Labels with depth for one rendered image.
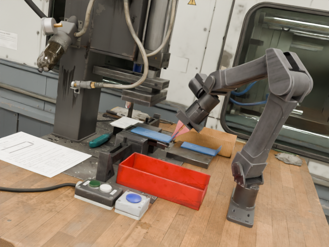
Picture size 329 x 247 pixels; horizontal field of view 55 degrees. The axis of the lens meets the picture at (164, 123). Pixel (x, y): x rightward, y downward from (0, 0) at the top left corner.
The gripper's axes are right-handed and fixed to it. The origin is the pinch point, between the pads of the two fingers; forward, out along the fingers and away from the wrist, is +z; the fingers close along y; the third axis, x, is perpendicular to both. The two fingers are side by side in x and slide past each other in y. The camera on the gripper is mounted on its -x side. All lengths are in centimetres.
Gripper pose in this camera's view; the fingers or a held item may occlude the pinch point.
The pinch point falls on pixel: (174, 136)
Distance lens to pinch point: 109.4
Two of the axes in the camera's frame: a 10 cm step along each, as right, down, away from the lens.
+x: -2.7, 1.8, -9.5
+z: -6.6, 6.9, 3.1
